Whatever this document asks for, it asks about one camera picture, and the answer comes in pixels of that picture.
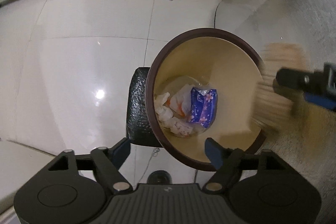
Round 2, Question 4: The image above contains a black padded stool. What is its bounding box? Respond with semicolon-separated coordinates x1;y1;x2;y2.
126;67;162;148

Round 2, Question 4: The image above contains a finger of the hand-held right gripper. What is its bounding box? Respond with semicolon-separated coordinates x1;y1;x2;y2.
304;93;336;110
273;63;336;101

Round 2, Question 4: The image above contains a brown paper bag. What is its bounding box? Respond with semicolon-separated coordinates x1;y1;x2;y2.
251;42;308;133

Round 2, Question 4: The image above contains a beige wastebasket with brown rim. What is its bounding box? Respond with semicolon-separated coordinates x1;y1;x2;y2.
146;28;267;171

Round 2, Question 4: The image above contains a black round object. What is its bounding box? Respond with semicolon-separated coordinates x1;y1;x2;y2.
147;171;173;184

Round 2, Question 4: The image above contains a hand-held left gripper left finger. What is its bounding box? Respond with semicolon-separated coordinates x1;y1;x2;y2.
47;137;133;194

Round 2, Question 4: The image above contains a clear plastic bag red print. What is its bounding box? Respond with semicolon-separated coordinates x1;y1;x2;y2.
168;84;193;117

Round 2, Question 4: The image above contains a blue floral tissue packet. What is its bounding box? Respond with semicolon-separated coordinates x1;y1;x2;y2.
189;85;219;129

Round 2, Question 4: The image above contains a thin black floor cable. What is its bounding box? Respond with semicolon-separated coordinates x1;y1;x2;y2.
140;148;160;183

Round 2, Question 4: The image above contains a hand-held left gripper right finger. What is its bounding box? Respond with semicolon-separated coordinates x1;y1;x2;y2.
203;137;289;193

